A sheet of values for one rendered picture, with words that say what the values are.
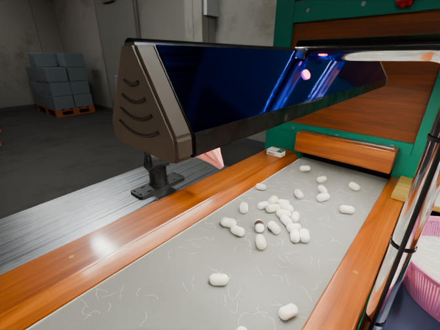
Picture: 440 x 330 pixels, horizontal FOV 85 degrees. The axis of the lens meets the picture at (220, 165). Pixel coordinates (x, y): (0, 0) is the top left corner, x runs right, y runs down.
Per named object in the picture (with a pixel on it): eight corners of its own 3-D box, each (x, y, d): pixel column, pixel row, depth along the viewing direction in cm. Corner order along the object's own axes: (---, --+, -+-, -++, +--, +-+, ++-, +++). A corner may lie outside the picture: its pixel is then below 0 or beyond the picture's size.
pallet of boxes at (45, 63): (95, 111, 542) (83, 53, 494) (57, 117, 487) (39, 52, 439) (73, 105, 608) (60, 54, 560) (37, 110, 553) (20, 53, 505)
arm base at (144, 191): (184, 160, 91) (171, 155, 95) (138, 179, 77) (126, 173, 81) (185, 179, 94) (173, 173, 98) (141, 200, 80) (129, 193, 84)
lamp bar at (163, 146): (112, 141, 20) (94, 40, 17) (349, 84, 62) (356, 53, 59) (175, 168, 15) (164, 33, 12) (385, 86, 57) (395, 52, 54)
